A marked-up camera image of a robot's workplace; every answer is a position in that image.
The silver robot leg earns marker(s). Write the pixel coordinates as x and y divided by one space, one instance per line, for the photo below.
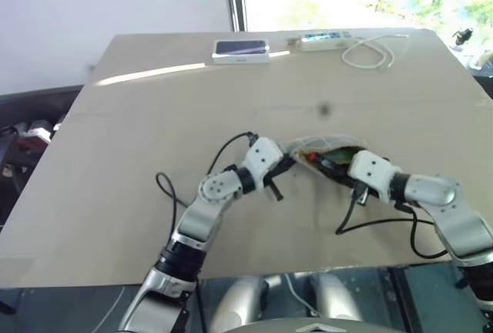
335 296
239 302

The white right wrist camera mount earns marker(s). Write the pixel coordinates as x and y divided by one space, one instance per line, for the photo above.
371 173

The silver left robot leg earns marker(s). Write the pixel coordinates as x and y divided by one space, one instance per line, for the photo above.
239 302

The white power strip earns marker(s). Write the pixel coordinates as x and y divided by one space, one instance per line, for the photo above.
323 40

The clear bag with snacks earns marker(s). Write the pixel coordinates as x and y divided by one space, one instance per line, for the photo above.
327 141

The black furniture with clutter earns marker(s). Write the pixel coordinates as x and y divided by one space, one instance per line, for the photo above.
38 109

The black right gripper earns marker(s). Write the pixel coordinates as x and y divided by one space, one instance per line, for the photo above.
350 182

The silver right robot leg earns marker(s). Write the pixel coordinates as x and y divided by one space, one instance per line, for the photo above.
335 296

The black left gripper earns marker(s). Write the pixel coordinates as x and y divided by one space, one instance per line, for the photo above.
284 166

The white phone box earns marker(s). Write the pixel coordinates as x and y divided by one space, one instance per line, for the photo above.
240 52

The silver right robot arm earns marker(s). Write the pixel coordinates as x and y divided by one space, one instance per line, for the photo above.
458 221

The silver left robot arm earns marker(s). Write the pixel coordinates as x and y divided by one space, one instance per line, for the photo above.
200 217

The grey robot torso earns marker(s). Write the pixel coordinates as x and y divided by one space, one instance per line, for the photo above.
308 327

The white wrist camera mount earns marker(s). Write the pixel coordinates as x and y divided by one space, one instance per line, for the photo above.
371 173
262 157

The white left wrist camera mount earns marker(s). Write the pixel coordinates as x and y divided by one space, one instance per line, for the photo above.
262 157

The small black gadget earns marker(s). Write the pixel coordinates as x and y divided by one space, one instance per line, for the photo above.
463 35

